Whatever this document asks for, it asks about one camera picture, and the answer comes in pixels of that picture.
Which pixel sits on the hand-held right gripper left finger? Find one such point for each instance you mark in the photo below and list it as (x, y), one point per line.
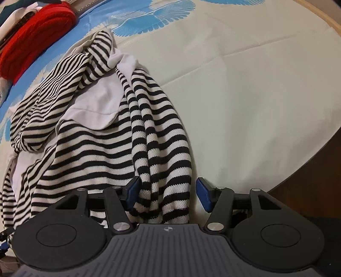
(133, 193)

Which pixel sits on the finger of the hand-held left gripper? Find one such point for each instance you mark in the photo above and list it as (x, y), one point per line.
(7, 231)

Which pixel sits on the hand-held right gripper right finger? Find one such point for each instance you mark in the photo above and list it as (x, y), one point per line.
(203, 193)

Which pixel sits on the striped shirt with white vest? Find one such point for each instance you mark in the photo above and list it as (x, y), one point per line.
(93, 149)

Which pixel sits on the blue and cream bed sheet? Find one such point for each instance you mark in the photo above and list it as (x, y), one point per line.
(239, 93)

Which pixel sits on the red folded quilt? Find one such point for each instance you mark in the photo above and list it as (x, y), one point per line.
(34, 34)

